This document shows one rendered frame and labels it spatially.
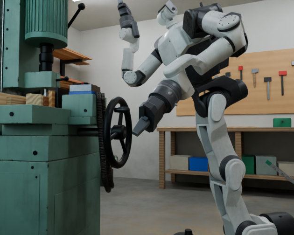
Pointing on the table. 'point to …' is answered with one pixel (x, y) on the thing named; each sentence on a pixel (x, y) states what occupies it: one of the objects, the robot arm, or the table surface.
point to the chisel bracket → (41, 80)
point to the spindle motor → (46, 23)
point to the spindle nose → (46, 57)
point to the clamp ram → (59, 96)
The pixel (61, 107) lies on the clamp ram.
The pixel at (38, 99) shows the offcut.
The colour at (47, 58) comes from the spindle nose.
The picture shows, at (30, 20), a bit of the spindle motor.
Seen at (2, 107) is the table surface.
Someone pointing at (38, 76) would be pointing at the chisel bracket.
